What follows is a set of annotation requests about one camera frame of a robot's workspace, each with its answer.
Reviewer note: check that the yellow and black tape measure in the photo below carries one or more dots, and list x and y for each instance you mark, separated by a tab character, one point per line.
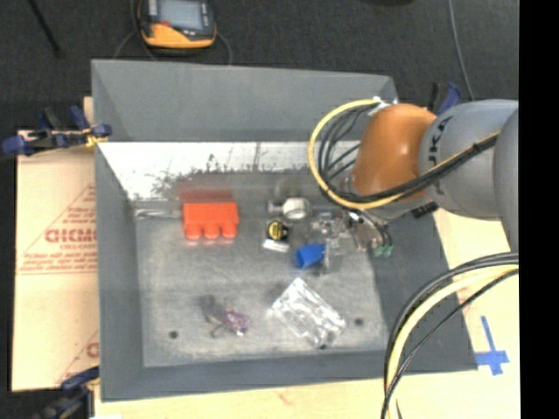
277	229

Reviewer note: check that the silver round metal object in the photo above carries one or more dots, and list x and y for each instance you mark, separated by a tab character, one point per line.
295	208

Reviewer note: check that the purple and grey small toy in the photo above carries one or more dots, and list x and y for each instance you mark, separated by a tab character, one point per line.
233	320

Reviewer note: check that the clear plastic packet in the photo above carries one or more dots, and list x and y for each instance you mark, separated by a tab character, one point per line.
306	312

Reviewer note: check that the orange block with three bumps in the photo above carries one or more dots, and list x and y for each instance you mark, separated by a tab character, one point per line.
210	218

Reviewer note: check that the small white flat piece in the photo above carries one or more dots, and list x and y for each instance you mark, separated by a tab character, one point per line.
275	245

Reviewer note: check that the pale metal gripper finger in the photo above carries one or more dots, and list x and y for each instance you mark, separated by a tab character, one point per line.
327	225
328	251

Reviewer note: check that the black cylinder on white bracket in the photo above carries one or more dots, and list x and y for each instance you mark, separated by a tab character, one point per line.
424	210

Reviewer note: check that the grey metal bin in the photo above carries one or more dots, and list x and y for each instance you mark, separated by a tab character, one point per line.
218	277

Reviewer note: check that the blue cup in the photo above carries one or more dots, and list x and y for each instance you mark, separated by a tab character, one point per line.
309	256

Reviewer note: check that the brown cardboard board, red print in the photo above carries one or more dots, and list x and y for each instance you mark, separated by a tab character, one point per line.
52	277

